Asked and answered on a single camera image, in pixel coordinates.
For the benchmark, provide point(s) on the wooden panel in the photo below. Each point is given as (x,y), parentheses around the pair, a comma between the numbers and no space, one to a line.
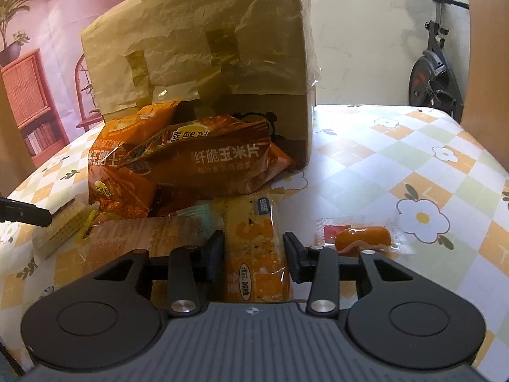
(8,147)
(489,47)

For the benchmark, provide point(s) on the clear brown biscuit packet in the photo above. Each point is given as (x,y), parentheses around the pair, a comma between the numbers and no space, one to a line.
(131,238)

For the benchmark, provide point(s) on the black exercise bike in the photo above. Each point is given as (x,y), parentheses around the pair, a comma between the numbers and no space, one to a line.
(433,75)

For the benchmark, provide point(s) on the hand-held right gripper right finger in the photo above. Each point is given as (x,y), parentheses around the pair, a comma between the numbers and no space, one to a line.
(296,258)

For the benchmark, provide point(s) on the pale teal snack packet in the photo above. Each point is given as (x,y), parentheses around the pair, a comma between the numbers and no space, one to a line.
(199,215)

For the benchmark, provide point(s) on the sausage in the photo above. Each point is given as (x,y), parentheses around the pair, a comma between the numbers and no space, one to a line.
(362,238)

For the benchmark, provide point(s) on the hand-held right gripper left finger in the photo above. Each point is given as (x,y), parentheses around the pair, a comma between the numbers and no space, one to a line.
(216,256)

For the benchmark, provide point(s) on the cardboard box with tape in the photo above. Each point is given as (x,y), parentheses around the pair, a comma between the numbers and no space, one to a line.
(199,47)

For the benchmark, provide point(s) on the dark orange corn chips packet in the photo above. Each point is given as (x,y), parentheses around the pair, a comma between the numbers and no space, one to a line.
(222,155)

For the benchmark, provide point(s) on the wafer biscuit packet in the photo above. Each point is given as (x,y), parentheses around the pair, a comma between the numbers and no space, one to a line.
(63,223)

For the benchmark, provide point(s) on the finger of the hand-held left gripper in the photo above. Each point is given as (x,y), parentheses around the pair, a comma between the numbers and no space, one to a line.
(28,213)

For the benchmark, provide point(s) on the printed wall tapestry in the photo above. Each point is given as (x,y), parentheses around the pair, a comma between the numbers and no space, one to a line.
(47,47)

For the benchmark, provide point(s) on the orange cereal bar packet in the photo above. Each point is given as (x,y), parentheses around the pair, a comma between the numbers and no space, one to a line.
(254,227)

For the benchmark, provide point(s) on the checkered floral tablecloth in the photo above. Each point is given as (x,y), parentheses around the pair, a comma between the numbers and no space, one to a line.
(377,175)

